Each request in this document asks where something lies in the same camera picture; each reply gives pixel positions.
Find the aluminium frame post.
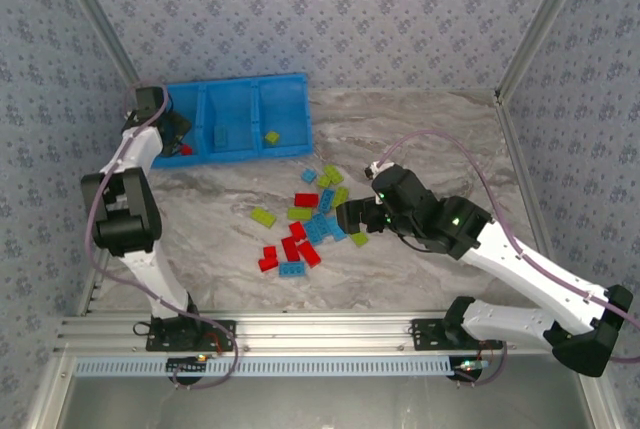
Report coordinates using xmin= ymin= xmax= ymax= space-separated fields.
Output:
xmin=492 ymin=0 xmax=599 ymax=100
xmin=49 ymin=0 xmax=144 ymax=88

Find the aluminium front rail extrusion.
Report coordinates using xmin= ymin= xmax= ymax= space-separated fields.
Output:
xmin=54 ymin=311 xmax=551 ymax=353

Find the aluminium lower frame rail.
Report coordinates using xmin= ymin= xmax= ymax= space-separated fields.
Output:
xmin=574 ymin=373 xmax=621 ymax=429
xmin=22 ymin=353 xmax=76 ymax=429

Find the aluminium side rail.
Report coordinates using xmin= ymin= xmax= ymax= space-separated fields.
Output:
xmin=74 ymin=243 xmax=111 ymax=318
xmin=494 ymin=91 xmax=557 ymax=260

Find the small controller board with light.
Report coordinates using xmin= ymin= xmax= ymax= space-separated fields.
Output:
xmin=165 ymin=354 xmax=211 ymax=375
xmin=452 ymin=357 xmax=489 ymax=381

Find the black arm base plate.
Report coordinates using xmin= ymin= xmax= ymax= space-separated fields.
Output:
xmin=146 ymin=318 xmax=237 ymax=353
xmin=409 ymin=317 xmax=505 ymax=351

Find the steel lower panel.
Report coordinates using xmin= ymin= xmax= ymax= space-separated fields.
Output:
xmin=29 ymin=376 xmax=616 ymax=429

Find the blue three-compartment plastic bin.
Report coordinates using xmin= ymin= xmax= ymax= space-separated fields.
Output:
xmin=149 ymin=72 xmax=316 ymax=170

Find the white slotted cable duct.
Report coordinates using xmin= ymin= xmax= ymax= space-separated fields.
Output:
xmin=73 ymin=354 xmax=464 ymax=379

